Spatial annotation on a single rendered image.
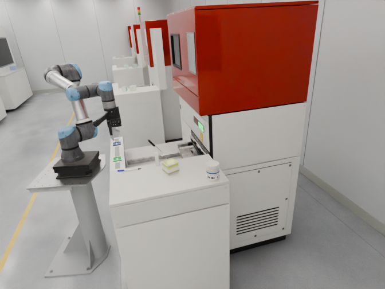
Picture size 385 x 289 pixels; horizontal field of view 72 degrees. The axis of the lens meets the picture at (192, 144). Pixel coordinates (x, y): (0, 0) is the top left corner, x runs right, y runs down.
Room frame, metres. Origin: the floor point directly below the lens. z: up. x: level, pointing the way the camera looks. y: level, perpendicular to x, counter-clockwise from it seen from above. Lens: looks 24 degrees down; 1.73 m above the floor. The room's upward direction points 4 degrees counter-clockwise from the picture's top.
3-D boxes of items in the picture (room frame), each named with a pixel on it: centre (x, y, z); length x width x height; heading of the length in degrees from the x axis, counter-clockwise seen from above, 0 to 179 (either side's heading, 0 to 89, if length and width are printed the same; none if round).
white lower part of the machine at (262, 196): (2.01, -0.34, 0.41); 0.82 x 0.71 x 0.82; 14
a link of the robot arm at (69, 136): (1.71, 0.85, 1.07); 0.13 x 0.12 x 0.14; 136
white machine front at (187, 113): (1.92, -0.01, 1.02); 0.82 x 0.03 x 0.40; 14
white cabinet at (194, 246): (1.58, 0.24, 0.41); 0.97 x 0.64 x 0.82; 14
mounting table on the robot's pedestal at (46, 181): (1.70, 0.88, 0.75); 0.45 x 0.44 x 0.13; 91
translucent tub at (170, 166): (1.32, 0.13, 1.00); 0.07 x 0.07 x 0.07; 33
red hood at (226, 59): (2.00, -0.32, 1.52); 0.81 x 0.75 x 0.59; 14
